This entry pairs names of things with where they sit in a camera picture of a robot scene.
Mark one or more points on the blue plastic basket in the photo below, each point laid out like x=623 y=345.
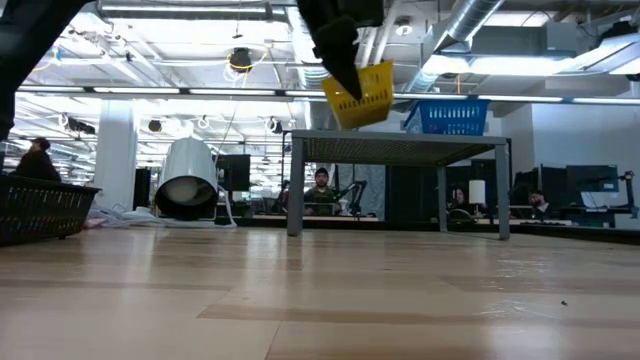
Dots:
x=450 y=117

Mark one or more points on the black mesh basket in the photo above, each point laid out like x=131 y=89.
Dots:
x=45 y=210

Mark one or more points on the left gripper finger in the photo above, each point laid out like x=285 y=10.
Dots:
x=340 y=50

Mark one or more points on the white column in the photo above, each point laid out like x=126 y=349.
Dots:
x=115 y=150

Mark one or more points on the grey perforated metal shelf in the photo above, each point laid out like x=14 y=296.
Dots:
x=390 y=147

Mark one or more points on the slim silver ventilation duct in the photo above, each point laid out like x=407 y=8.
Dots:
x=467 y=20

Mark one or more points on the wide silver ventilation duct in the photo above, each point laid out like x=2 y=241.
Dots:
x=305 y=45

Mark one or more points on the black computer monitor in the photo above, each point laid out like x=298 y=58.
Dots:
x=234 y=172
x=595 y=177

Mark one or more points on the person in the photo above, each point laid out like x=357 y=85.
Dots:
x=320 y=195
x=539 y=202
x=457 y=197
x=37 y=165

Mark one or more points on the long ceiling light strip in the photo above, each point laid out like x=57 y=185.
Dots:
x=150 y=91

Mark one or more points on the yellow plastic basket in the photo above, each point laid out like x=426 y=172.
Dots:
x=375 y=95

